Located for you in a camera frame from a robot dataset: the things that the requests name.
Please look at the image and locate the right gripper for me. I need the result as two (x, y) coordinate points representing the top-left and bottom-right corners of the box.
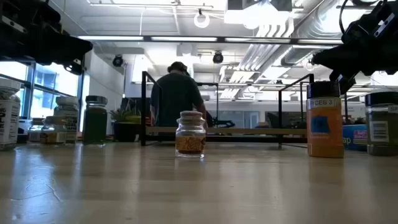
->
(311, 30), (398, 77)

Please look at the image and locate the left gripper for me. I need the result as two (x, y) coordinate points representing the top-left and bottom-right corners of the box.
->
(0, 29), (94, 67)

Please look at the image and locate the white-lid spice jar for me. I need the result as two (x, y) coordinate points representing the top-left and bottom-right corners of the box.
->
(53, 95), (80, 144)
(0, 77), (22, 152)

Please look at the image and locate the orange-filled black-lid spice bottle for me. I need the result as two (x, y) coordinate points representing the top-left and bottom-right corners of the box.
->
(306, 81), (345, 159)

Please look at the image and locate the green-filled black-lid spice bottle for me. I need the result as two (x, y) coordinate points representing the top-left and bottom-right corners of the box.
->
(364, 91), (398, 156)

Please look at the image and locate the green-lid spice jar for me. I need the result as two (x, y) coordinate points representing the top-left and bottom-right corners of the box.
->
(81, 95), (109, 146)

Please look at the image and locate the long blue printed box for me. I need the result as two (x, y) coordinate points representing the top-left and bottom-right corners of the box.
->
(341, 124), (368, 152)

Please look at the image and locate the potted succulent plant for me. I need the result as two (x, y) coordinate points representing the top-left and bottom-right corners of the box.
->
(108, 107), (142, 142)

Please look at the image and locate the long ceiling light bar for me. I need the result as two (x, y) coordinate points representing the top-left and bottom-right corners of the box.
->
(76, 35), (343, 45)

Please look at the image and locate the person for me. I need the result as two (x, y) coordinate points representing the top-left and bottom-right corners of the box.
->
(150, 61), (208, 129)

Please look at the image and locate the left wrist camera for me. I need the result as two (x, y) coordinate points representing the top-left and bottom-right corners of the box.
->
(63, 58), (84, 76)

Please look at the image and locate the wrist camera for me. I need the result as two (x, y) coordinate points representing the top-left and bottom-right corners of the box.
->
(328, 70), (358, 95)
(63, 58), (84, 76)

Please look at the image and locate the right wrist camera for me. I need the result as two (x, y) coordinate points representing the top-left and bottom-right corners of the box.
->
(328, 70), (358, 95)

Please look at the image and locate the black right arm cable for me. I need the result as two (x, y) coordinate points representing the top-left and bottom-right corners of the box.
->
(338, 0), (354, 34)

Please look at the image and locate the silver ventilation duct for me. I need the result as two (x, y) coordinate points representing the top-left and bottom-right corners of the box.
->
(239, 0), (346, 74)

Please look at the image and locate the wooden shelf black metal frame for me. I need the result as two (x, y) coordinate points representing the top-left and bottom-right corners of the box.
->
(140, 70), (315, 149)

